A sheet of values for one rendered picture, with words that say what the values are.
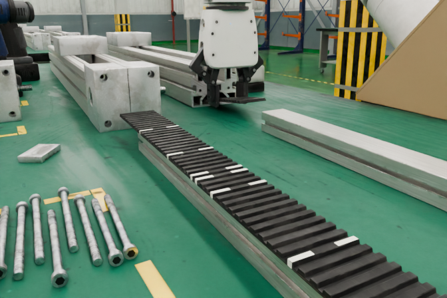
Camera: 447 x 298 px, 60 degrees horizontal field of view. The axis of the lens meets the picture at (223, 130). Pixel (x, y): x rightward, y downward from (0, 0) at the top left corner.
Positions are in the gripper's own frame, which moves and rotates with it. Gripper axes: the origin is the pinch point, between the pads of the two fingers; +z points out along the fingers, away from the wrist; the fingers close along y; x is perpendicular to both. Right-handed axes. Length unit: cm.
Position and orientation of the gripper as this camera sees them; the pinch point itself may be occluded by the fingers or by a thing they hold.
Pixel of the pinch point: (227, 94)
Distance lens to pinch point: 72.1
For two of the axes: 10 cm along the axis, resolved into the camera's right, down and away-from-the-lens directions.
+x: -4.6, -2.4, 8.5
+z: 0.1, 9.6, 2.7
